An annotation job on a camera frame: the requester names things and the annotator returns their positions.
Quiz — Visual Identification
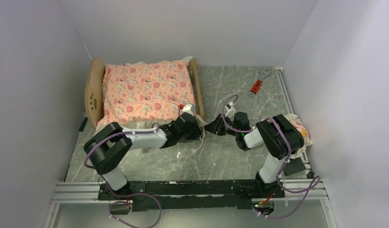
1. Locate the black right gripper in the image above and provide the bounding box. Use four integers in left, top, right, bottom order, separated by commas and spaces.
203, 114, 239, 137

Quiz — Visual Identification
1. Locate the pink unicorn print mattress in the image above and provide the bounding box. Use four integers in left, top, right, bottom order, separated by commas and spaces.
95, 57, 202, 133

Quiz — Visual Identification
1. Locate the pink checkered duck pillow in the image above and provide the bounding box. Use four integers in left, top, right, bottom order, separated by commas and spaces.
284, 114, 312, 149

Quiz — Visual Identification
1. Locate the wooden pet bed frame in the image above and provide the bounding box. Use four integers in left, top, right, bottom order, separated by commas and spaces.
84, 57, 205, 129

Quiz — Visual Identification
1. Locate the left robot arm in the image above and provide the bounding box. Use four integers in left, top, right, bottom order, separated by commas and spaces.
83, 113, 202, 200

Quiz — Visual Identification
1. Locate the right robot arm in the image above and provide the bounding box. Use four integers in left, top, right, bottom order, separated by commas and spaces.
204, 112, 305, 197

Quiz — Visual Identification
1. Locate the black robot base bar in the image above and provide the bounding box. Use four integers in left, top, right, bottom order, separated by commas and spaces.
98, 179, 285, 212

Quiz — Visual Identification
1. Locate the black rectangular box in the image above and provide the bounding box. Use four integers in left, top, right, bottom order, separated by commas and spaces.
283, 157, 306, 176

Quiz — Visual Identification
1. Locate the black marker pen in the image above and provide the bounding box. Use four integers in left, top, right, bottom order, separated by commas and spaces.
78, 116, 88, 132

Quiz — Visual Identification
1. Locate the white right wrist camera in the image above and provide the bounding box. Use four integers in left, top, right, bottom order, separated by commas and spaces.
224, 102, 236, 119

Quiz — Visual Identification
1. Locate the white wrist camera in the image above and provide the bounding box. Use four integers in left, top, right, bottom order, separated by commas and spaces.
224, 102, 236, 119
178, 103, 195, 116

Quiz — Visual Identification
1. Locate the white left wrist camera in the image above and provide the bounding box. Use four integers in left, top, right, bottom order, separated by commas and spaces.
178, 103, 195, 116

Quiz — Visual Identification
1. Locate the red handled adjustable wrench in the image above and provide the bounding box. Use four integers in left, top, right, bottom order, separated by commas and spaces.
249, 69, 272, 97

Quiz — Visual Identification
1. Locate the aluminium rail at table edge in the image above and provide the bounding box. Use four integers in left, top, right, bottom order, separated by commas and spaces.
274, 67, 293, 114

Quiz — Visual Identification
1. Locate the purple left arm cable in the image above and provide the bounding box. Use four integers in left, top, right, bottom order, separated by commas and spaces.
83, 123, 164, 228

